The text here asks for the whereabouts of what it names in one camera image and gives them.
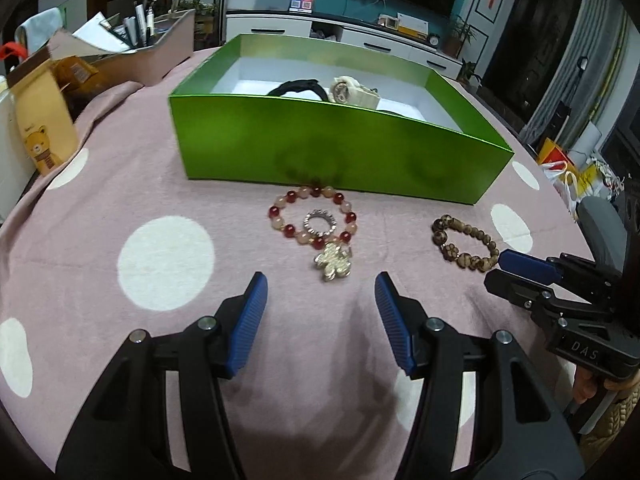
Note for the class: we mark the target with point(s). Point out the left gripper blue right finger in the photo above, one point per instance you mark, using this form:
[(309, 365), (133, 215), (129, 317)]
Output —
[(396, 328)]

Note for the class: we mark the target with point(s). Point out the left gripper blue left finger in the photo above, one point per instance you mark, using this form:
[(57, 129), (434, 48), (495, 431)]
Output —
[(245, 316)]

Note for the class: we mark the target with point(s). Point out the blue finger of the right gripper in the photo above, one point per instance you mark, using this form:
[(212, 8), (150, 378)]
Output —
[(520, 292), (526, 266)]

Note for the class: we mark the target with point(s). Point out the pearl flower brooch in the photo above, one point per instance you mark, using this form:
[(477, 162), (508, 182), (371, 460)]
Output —
[(334, 261)]

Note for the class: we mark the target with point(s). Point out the cream white wrist watch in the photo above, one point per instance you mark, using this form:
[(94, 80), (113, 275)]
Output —
[(347, 90)]

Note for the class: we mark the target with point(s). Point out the right hand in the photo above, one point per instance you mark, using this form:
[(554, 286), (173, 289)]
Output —
[(584, 387)]

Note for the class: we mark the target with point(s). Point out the white plastic bag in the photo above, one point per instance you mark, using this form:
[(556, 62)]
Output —
[(571, 188)]

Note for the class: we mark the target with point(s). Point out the yellow red shopping bag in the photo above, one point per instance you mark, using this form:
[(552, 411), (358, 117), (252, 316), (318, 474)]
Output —
[(551, 152)]

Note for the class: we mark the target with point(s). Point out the pink polka dot tablecloth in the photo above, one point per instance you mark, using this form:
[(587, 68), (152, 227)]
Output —
[(272, 265)]

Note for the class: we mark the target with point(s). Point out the green cardboard box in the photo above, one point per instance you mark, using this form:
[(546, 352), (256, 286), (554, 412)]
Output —
[(424, 139)]

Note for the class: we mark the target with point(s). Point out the black wrist watch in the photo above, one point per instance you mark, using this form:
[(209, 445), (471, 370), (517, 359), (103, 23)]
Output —
[(300, 86)]

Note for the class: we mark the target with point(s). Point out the potted plant by cabinet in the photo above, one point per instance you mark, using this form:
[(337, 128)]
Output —
[(459, 33)]

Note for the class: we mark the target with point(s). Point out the white storage box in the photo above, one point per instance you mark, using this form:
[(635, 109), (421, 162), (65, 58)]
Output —
[(16, 167)]

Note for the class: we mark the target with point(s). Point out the yellow bear bottle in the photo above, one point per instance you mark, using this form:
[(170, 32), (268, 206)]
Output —
[(47, 131)]

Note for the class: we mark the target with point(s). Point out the pink desk organizer box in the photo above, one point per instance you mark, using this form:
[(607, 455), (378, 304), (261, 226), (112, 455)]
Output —
[(173, 44)]

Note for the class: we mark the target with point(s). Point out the orange snack packet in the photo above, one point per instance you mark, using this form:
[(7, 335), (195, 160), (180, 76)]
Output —
[(73, 71)]

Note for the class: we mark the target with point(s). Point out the white tv cabinet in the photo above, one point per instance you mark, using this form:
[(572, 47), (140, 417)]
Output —
[(366, 36)]

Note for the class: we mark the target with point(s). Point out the white paper sheet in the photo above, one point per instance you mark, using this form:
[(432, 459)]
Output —
[(97, 37)]

